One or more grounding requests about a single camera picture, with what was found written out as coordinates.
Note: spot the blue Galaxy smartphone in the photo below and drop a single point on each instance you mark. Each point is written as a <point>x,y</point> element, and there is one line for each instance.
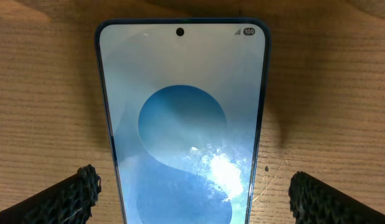
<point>184,99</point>

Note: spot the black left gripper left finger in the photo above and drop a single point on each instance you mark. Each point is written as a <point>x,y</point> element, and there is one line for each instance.
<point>67,202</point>

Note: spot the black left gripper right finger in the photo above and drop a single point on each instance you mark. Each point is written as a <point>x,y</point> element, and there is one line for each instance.
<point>315,202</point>

